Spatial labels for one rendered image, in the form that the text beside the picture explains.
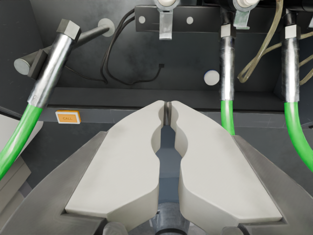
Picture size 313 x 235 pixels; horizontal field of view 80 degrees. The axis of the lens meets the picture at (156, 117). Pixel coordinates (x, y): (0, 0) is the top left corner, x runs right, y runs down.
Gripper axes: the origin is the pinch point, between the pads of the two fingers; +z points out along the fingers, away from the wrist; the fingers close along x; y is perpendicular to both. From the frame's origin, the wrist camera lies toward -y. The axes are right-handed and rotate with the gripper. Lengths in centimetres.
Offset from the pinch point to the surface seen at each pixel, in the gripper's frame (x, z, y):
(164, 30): -0.3, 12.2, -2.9
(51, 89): -11.9, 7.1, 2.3
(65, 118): -22.6, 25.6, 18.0
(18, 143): -14.1, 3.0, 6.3
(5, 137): -99, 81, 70
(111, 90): -14.5, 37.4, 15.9
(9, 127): -101, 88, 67
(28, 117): -13.6, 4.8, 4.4
